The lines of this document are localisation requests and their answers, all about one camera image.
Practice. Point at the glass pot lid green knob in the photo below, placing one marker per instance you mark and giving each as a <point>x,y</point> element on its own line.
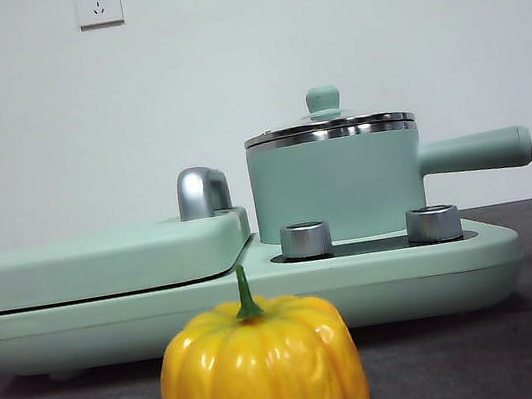
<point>323,99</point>

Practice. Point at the yellow toy pumpkin green stem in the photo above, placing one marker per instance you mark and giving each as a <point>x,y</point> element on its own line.
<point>259,378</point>

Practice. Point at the mint green hinged griddle lid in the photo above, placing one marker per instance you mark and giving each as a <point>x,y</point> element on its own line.
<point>94,262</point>

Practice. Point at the silver control knob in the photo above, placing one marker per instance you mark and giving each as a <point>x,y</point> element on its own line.
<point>306,244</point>
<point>433,226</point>

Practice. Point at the black control panel strip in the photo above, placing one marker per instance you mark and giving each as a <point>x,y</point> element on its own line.
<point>369,246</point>

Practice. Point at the mint green breakfast machine base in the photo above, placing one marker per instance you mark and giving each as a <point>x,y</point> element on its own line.
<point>411,283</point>

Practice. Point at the white wall socket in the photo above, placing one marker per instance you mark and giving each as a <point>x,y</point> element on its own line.
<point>99,8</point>

